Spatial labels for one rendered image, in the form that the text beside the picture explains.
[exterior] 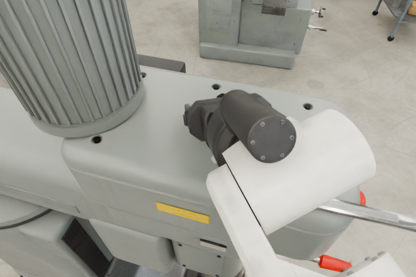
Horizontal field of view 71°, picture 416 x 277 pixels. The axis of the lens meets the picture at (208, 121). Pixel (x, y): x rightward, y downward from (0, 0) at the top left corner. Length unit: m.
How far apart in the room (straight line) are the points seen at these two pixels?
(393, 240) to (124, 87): 2.54
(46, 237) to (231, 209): 0.70
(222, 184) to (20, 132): 0.60
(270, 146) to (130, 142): 0.31
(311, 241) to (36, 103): 0.44
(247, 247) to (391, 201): 2.78
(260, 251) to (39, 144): 0.58
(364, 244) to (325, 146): 2.45
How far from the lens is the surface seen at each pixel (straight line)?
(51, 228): 0.88
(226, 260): 0.75
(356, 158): 0.24
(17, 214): 0.90
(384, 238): 2.76
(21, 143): 0.74
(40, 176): 0.70
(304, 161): 0.22
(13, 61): 0.44
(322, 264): 0.60
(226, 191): 0.22
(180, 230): 0.59
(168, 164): 0.44
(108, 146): 0.48
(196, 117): 0.40
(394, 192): 3.03
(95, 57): 0.42
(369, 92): 3.88
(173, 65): 0.89
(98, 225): 0.76
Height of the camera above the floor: 2.25
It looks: 47 degrees down
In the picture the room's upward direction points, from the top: straight up
